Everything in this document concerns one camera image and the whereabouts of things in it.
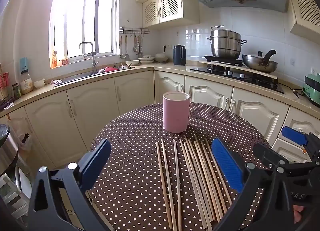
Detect clear plastic bag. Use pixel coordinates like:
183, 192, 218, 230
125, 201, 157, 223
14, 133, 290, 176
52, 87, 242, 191
7, 117, 33, 151

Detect stainless steel rice cooker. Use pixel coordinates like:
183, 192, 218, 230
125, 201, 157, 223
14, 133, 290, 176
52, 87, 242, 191
0, 124, 20, 171

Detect white-framed kitchen window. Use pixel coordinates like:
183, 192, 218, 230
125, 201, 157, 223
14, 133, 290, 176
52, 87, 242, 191
49, 0, 120, 69

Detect pink plastic basin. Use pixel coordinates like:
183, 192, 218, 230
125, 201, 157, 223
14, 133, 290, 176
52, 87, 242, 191
97, 66, 118, 74

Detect stainless steel kitchen sink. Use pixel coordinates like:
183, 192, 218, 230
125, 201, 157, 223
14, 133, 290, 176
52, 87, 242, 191
54, 66, 135, 87

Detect black gas stove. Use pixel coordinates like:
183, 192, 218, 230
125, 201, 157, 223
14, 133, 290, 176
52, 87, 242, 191
190, 55, 285, 94

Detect green countertop appliance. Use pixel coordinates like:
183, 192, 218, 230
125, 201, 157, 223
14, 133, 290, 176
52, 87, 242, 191
302, 73, 320, 106

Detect long wooden board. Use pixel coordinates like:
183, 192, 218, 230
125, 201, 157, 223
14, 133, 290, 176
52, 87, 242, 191
199, 60, 278, 79

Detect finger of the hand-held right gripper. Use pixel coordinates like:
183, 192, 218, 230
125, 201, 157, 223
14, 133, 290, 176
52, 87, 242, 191
281, 126, 312, 147
252, 143, 313, 172

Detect pink cylindrical utensil holder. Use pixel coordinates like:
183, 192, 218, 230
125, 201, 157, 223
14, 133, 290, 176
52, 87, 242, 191
163, 91, 190, 133

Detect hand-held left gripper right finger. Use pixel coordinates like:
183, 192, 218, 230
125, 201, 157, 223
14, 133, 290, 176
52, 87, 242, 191
211, 137, 295, 231

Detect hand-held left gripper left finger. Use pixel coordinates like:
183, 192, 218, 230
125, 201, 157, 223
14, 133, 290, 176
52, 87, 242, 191
27, 138, 113, 231

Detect hanging metal ladle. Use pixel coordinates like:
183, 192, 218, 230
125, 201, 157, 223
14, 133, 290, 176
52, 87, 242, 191
119, 34, 128, 59

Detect black floor cable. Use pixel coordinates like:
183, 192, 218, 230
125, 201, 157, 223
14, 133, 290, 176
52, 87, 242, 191
64, 195, 97, 223

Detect metal wall utensil rail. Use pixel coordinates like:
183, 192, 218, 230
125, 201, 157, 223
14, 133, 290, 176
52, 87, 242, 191
119, 27, 150, 35

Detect black electric kettle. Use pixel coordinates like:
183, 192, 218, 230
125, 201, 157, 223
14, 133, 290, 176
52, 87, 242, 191
173, 44, 187, 66

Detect hanging metal spoon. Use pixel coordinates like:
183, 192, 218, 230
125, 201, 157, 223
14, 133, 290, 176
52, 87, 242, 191
137, 35, 145, 58

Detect person's right hand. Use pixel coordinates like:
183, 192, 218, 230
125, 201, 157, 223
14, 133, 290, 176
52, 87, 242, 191
293, 205, 305, 224

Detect cream lattice-door wall cabinet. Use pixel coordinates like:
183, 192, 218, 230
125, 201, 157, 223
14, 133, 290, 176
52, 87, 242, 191
142, 0, 200, 28
282, 0, 320, 46

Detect cream lower kitchen cabinets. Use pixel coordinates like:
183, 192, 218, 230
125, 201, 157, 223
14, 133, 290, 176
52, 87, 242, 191
0, 69, 320, 171

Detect stainless steel steamer pot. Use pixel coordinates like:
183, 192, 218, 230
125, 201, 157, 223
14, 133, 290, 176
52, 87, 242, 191
206, 26, 247, 59

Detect brown polka-dot tablecloth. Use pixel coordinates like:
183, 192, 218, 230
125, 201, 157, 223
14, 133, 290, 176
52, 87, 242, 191
87, 102, 272, 231

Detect glass jar with label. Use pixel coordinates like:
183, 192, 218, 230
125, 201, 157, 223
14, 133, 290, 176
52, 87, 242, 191
20, 71, 34, 95

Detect steel wok with black handle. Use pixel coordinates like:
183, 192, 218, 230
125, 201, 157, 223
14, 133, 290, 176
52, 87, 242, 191
242, 50, 278, 73

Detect metal sink faucet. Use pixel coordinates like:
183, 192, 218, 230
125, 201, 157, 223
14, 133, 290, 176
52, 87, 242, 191
79, 42, 99, 74

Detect group of wooden chopsticks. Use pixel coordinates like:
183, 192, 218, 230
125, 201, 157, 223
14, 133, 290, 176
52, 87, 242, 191
155, 135, 233, 231

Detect dark glass jar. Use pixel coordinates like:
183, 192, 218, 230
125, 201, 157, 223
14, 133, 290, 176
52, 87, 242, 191
12, 82, 22, 99

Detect beige kitchen countertop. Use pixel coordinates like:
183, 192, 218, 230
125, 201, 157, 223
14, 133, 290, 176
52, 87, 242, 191
0, 61, 320, 119

